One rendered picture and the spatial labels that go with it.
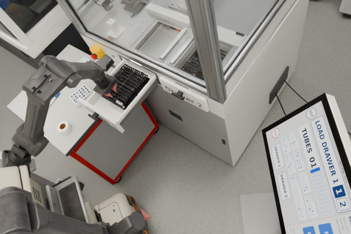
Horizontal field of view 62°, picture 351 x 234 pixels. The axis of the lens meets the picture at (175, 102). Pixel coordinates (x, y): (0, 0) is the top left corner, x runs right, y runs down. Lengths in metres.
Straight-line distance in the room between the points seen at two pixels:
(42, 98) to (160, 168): 1.56
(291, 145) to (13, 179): 0.93
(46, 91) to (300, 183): 0.84
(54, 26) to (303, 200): 1.83
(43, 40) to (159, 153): 1.18
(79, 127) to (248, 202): 1.19
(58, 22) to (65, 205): 1.34
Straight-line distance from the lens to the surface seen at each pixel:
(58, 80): 0.88
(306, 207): 1.08
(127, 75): 1.62
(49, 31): 2.21
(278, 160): 1.17
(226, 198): 2.16
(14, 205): 0.65
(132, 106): 1.53
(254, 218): 2.09
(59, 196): 1.31
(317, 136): 1.07
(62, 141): 1.78
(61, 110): 1.89
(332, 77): 2.63
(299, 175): 1.10
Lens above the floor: 2.10
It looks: 56 degrees down
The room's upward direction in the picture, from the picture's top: 24 degrees counter-clockwise
